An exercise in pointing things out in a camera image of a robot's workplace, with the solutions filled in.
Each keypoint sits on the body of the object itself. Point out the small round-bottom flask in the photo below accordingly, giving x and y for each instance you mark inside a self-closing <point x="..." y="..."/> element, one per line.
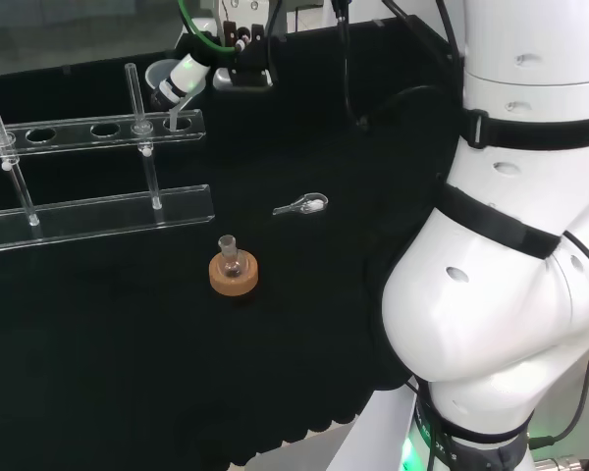
<point x="231" y="267"/>

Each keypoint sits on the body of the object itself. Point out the glass weighing funnel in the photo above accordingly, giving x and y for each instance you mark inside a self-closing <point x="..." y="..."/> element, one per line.
<point x="314" y="203"/>

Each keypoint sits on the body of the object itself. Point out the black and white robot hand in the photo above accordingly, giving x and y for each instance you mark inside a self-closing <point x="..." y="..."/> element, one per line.
<point x="189" y="71"/>

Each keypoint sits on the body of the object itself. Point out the clear funnel stand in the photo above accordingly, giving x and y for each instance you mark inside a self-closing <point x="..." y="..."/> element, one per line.
<point x="103" y="216"/>

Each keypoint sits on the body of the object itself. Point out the black bench cloth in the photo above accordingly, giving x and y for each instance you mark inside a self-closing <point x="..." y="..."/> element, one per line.
<point x="127" y="368"/>

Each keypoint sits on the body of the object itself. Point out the clear plastic funnel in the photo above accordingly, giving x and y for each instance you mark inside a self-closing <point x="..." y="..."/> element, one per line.
<point x="174" y="120"/>

